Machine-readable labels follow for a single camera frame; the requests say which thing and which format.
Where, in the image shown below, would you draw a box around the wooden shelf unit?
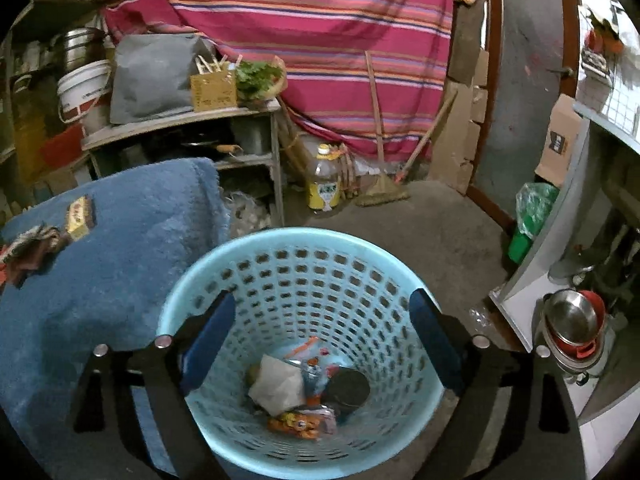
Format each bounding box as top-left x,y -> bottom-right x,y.
0,0 -> 106,221

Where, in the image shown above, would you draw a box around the labelled cardboard box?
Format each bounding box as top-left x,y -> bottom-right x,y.
534,94 -> 586,181

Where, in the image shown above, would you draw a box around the white plastic bucket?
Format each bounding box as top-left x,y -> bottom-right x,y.
56,60 -> 113,133

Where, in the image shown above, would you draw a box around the green plastic bag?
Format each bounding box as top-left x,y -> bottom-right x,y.
515,182 -> 560,236

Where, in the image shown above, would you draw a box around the grey cabinet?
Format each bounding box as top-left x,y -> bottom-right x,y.
489,100 -> 640,466

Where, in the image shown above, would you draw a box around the green leafy vegetables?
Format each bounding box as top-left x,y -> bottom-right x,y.
235,60 -> 288,106

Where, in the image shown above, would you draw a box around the red striped cloth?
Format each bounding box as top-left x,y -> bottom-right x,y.
100,0 -> 457,161

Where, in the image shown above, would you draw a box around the red plastic basin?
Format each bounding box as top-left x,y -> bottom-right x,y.
40,125 -> 86,168

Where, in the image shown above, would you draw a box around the yellow brown patterned box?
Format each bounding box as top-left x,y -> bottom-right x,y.
65,196 -> 97,241

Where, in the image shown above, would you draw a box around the steel pot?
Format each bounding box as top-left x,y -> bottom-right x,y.
60,27 -> 107,73

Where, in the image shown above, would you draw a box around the straw broom red handle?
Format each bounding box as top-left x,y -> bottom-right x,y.
355,91 -> 457,209

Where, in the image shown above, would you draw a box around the yellow cooking oil bottle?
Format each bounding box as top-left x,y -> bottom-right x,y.
306,144 -> 346,211

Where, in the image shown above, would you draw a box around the grey door with wooden frame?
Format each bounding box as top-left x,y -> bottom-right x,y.
467,0 -> 583,233

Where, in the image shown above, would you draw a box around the stacked metal bowls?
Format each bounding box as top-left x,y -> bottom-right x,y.
545,290 -> 610,361

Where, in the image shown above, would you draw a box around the blue fleece blanket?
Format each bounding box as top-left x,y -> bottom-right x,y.
0,157 -> 232,480

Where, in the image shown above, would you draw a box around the light blue plastic basket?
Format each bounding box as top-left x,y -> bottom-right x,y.
156,227 -> 446,480

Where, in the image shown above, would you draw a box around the grey paper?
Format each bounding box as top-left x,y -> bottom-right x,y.
248,355 -> 305,417

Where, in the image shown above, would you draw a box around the steel bowl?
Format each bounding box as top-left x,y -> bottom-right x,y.
542,289 -> 601,348

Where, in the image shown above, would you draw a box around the black round tin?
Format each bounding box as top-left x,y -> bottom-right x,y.
325,370 -> 371,413

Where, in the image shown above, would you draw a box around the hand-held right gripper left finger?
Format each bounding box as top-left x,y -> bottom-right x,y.
67,291 -> 237,480

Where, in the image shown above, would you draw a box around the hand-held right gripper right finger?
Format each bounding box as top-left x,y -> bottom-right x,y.
409,287 -> 586,480

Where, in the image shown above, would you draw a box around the wooden broom stick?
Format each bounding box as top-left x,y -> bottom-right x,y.
364,51 -> 387,162

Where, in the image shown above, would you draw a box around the clear red-trimmed snack wrapper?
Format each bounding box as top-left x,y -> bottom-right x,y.
285,336 -> 346,406

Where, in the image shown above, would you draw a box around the black snack packet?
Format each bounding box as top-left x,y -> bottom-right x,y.
0,224 -> 73,281

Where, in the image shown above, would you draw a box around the green bucket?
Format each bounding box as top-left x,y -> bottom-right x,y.
507,225 -> 536,266

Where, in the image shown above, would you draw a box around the grey cushion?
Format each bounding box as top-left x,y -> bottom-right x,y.
109,34 -> 215,125

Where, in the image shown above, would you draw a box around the orange snack packet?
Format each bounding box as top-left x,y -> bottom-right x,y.
267,407 -> 338,441

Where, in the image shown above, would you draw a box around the stack of cardboard sheets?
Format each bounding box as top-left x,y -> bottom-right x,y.
430,0 -> 493,196

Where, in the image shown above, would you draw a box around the wooden utensil holder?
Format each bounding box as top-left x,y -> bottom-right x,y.
190,54 -> 243,113

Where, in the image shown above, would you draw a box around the frying pan wooden handle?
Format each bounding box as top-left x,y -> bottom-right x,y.
180,137 -> 244,159

